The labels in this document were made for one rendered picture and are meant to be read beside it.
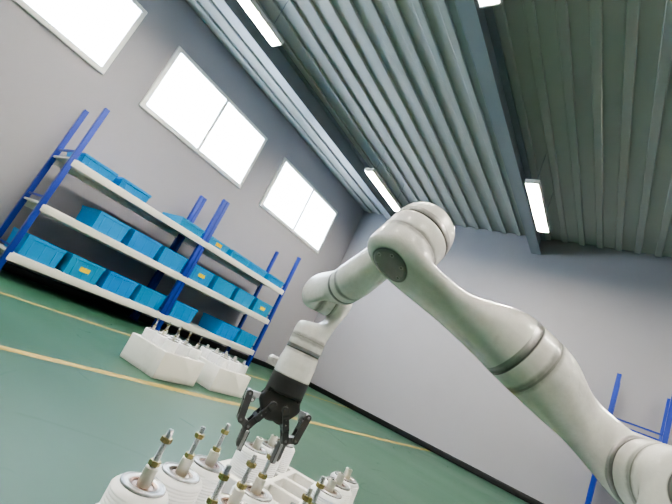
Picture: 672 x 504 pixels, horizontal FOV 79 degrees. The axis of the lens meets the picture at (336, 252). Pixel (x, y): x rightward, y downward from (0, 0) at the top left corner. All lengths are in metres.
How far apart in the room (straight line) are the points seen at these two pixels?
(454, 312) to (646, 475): 0.28
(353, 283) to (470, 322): 0.23
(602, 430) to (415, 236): 0.36
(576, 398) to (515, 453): 6.45
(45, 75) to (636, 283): 8.15
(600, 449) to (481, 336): 0.22
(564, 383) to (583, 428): 0.09
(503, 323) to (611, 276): 7.06
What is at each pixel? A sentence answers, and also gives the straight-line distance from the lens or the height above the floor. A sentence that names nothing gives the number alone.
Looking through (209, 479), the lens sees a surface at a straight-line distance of 0.99.
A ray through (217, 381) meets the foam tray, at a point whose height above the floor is 0.08.
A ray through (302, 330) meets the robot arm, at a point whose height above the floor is 0.58.
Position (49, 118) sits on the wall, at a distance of 5.68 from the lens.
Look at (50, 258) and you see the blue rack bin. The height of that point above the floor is 0.34.
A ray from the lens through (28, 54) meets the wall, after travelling 5.71.
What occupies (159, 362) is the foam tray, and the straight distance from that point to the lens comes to 3.00.
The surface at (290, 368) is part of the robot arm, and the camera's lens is 0.80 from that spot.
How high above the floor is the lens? 0.55
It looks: 14 degrees up
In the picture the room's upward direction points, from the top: 25 degrees clockwise
